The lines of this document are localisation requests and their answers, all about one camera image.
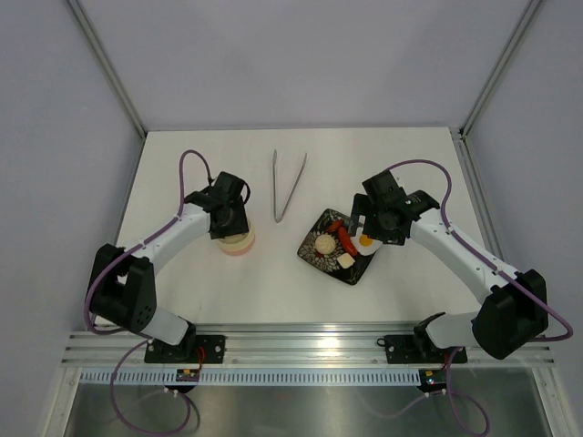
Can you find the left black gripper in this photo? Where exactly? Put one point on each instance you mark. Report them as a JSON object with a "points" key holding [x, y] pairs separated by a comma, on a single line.
{"points": [[239, 227]]}

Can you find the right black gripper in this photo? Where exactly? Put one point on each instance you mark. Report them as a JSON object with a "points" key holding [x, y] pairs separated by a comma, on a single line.
{"points": [[363, 206]]}

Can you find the cream lunch box lid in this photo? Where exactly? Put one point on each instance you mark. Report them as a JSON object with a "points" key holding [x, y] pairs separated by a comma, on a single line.
{"points": [[247, 236]]}

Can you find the cream pink lunch box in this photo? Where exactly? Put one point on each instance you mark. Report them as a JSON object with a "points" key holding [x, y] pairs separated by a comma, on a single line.
{"points": [[236, 249]]}

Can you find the metal tongs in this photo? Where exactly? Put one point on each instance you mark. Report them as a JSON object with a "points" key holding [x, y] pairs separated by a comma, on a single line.
{"points": [[282, 196]]}

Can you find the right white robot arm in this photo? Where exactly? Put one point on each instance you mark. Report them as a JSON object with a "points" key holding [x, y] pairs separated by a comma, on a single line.
{"points": [[512, 303]]}

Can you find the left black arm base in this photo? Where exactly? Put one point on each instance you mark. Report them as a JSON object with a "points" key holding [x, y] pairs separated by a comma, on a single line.
{"points": [[208, 348]]}

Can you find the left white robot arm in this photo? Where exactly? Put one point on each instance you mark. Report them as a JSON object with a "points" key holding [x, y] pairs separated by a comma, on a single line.
{"points": [[122, 291]]}

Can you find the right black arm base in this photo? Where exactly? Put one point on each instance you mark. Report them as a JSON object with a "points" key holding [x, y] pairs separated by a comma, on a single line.
{"points": [[411, 349]]}

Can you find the small red shrimp toy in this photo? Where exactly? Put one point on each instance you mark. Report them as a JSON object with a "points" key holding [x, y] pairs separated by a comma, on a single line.
{"points": [[335, 226]]}

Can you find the fried egg toy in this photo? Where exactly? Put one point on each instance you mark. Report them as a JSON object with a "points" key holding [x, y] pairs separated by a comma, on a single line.
{"points": [[366, 246]]}

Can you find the red sausage toy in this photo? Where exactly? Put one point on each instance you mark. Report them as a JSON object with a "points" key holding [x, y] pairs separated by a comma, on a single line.
{"points": [[346, 242]]}

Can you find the white steamed bun toy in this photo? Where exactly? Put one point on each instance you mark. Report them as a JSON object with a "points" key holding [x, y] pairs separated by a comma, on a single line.
{"points": [[325, 244]]}

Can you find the cream tofu block toy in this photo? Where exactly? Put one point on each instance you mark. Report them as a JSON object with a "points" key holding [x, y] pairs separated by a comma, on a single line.
{"points": [[345, 261]]}

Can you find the black patterned square plate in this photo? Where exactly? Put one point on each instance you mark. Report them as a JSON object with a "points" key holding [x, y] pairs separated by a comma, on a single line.
{"points": [[327, 264]]}

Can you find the white slotted cable duct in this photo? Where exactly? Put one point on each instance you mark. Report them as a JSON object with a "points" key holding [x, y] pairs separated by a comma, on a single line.
{"points": [[255, 377]]}

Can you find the left aluminium frame post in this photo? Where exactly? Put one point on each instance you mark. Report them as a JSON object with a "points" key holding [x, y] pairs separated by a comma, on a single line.
{"points": [[89, 32]]}

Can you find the aluminium frame post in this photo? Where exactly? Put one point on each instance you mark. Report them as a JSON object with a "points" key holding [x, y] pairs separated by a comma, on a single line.
{"points": [[504, 60], [89, 32]]}

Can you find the right aluminium frame post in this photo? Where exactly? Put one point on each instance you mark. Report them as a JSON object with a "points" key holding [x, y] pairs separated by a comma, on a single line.
{"points": [[504, 60]]}

